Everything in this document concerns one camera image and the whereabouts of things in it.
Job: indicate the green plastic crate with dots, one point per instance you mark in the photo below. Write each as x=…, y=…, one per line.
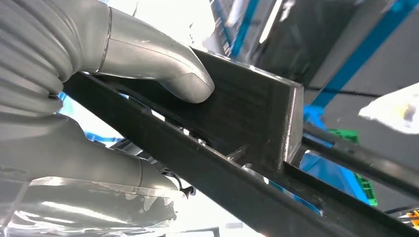
x=366, y=189

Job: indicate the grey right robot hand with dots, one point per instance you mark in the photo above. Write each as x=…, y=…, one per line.
x=82, y=196

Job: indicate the blue metal shelf rack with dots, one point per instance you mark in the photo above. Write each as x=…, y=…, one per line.
x=360, y=55

